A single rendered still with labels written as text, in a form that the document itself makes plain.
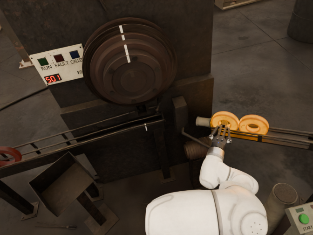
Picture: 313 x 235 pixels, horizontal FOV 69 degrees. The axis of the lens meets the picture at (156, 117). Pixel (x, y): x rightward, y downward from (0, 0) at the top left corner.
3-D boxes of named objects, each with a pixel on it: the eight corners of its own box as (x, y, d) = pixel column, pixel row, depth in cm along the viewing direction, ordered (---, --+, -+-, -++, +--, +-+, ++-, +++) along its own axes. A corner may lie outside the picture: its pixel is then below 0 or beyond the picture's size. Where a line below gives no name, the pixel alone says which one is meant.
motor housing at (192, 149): (185, 177, 192) (182, 138, 154) (210, 170, 193) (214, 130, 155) (190, 191, 183) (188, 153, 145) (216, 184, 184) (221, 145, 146)
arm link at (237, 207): (251, 179, 71) (207, 183, 72) (277, 198, 53) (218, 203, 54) (256, 221, 71) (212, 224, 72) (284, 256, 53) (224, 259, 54)
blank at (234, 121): (212, 109, 135) (210, 113, 133) (239, 112, 129) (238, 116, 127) (213, 127, 146) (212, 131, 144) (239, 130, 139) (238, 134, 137)
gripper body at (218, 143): (208, 151, 129) (213, 138, 134) (224, 155, 126) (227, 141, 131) (209, 144, 123) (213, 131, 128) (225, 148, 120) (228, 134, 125)
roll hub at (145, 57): (112, 103, 120) (95, 56, 100) (163, 91, 122) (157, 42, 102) (112, 110, 117) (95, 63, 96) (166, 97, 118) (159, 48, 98)
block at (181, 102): (173, 122, 161) (170, 96, 144) (184, 119, 162) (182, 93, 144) (177, 133, 154) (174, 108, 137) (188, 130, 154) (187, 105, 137)
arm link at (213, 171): (201, 159, 127) (224, 169, 126) (193, 184, 118) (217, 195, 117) (208, 151, 118) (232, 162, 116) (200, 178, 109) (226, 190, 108)
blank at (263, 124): (239, 112, 129) (238, 116, 127) (270, 116, 122) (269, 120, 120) (239, 130, 139) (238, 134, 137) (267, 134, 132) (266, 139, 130)
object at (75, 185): (78, 227, 176) (27, 183, 124) (104, 201, 187) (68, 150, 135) (93, 247, 164) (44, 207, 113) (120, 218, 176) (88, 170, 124)
